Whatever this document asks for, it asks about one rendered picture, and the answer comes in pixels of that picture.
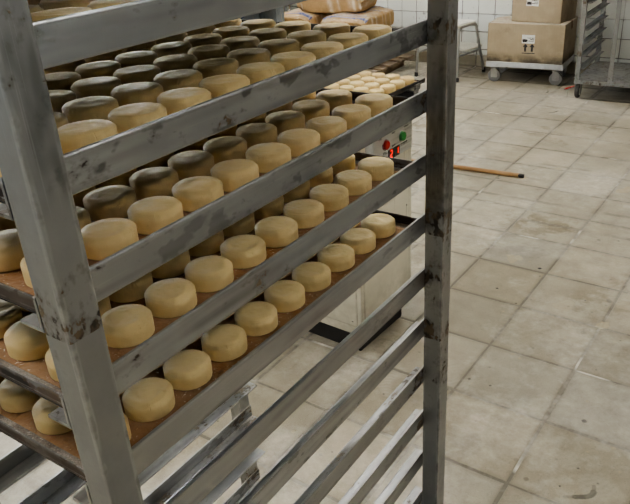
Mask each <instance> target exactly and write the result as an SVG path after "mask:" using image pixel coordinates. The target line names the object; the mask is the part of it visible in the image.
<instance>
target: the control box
mask: <svg viewBox="0 0 630 504"><path fill-rule="evenodd" d="M402 131H404V132H406V139H405V140H404V141H401V140H400V134H401V132H402ZM386 140H388V141H389V142H390V147H389V149H388V150H385V149H384V148H383V144H384V142H385V141H386ZM397 146H398V147H399V153H398V151H397V153H398V155H399V154H401V153H402V152H404V151H406V150H408V149H409V148H411V147H412V121H410V122H408V123H407V124H405V125H403V126H401V127H400V128H398V129H396V130H395V131H393V132H391V133H389V134H388V135H386V136H384V137H382V138H381V139H379V140H377V141H376V142H374V143H372V144H370V145H369V146H367V147H365V153H366V154H373V155H379V156H385V157H390V155H391V154H390V151H391V150H393V153H392V151H391V153H392V154H393V158H394V157H396V156H397V155H396V147H397ZM391 157H392V155H391Z"/></svg>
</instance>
